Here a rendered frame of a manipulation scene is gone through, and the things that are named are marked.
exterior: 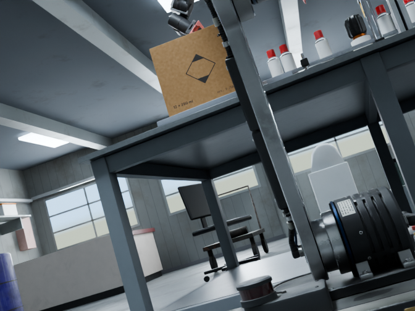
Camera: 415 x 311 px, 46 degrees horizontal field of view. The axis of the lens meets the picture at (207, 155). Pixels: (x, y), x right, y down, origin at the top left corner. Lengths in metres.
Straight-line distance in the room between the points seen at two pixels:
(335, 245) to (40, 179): 10.85
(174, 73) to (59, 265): 7.15
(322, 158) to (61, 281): 4.83
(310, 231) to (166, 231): 9.48
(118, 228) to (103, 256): 6.56
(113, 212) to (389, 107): 0.98
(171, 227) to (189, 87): 8.78
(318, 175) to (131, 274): 7.04
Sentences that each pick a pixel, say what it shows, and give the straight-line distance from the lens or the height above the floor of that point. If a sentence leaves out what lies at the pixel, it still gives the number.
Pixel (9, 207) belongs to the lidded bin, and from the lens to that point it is 10.09.
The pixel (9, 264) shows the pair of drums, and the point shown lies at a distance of 5.99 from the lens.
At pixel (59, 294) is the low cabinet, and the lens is 8.76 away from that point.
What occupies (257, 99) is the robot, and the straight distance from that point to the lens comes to 0.92.
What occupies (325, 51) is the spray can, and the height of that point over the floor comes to 0.99.
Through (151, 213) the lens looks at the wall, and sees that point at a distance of 10.54.
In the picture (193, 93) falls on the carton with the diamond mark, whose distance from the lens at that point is 1.71.
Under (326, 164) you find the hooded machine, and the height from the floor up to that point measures 1.03.
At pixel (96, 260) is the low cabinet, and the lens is 8.40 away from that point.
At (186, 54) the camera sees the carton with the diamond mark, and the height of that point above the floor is 1.05.
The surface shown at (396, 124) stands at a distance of 1.58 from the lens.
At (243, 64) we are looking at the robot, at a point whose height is 0.70.
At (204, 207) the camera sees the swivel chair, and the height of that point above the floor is 0.76.
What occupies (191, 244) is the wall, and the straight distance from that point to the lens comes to 10.32.
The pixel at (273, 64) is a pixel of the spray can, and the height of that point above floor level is 1.02.
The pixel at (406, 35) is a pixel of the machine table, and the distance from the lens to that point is 1.60.
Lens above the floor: 0.42
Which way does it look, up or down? 9 degrees up
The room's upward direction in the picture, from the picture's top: 17 degrees counter-clockwise
